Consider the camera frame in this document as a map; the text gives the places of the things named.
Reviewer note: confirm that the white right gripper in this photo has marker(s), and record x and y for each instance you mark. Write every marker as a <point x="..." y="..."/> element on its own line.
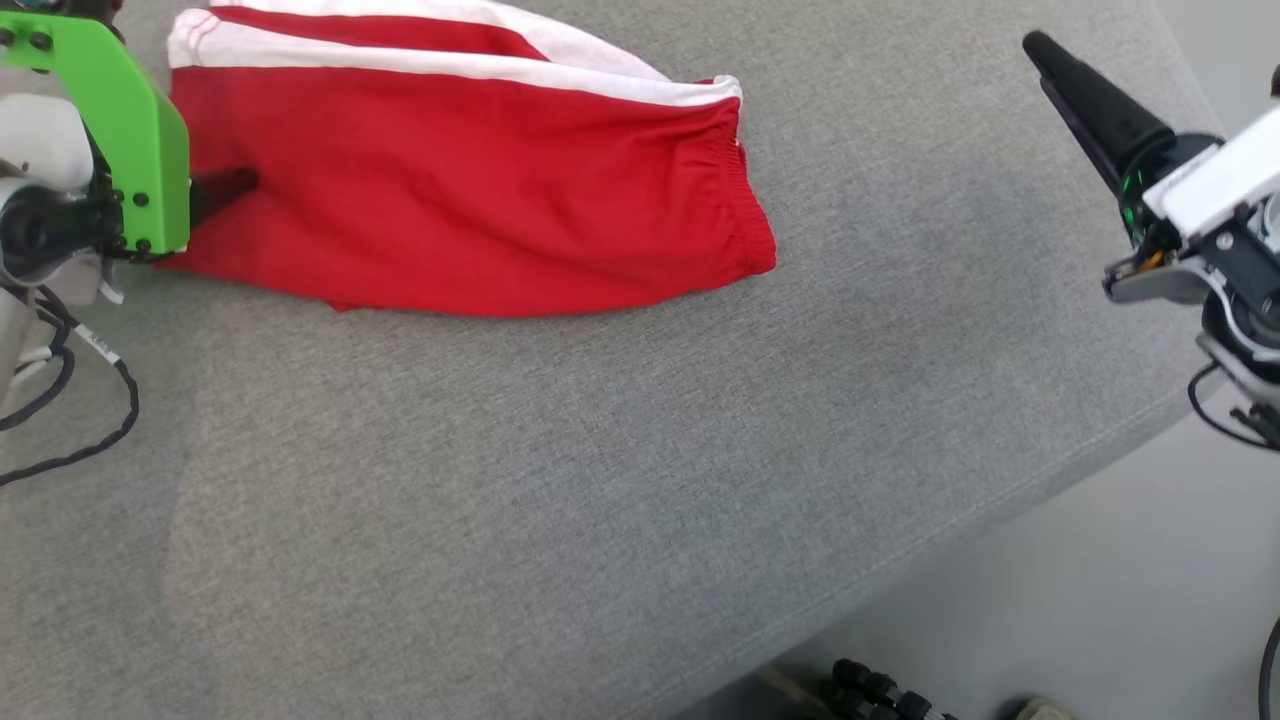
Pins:
<point x="1220" y="180"/>

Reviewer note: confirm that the red shorts white side stripes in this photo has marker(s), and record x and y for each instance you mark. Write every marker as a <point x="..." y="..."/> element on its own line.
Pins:
<point x="450" y="200"/>

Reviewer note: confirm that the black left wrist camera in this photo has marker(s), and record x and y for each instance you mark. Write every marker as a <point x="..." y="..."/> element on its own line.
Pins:
<point x="95" y="6"/>

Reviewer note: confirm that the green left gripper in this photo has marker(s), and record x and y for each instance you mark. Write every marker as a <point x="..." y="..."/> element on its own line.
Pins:
<point x="140" y="150"/>

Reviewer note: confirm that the small beige floor object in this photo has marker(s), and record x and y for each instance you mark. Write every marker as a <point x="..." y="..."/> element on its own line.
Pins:
<point x="1045" y="710"/>

